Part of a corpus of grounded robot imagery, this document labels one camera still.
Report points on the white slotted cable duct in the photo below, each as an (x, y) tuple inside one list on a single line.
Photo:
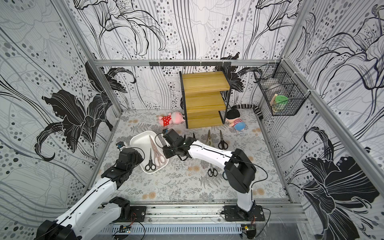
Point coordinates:
[(179, 229)]

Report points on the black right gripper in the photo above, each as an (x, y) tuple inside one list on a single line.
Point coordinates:
[(169, 136)]

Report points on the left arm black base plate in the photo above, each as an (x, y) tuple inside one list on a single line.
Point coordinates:
[(133, 214)]

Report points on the black hook rail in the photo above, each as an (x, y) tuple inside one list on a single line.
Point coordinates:
[(190, 64)]

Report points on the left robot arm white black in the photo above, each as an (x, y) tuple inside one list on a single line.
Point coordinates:
[(96, 209)]

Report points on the green lid in basket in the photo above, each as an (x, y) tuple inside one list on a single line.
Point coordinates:
[(281, 102)]

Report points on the white plastic storage box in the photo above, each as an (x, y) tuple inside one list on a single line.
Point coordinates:
[(143, 141)]

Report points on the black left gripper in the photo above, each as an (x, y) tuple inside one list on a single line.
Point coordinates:
[(138, 156)]

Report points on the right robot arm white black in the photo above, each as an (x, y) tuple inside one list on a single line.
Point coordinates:
[(239, 170)]

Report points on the wooden shelf black frame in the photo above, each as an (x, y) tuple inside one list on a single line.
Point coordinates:
[(202, 98)]

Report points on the pink plush doll red dress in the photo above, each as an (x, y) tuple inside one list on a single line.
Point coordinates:
[(175, 118)]

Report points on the black wire basket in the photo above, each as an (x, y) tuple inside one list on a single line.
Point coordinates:
[(275, 79)]

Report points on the cream handled kitchen scissors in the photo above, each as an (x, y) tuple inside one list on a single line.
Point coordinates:
[(209, 141)]

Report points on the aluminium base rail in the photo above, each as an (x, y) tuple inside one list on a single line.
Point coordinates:
[(211, 212)]

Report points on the plush doll blue shorts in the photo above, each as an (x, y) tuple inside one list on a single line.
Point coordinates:
[(234, 119)]

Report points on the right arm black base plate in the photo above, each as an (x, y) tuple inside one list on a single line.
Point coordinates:
[(236, 214)]

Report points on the black handled steel scissors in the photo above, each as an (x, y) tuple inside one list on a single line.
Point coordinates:
[(222, 145)]

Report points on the striped black white plush tail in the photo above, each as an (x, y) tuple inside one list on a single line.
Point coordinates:
[(255, 109)]

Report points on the small blue handled scissors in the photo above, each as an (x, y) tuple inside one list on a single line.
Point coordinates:
[(212, 171)]

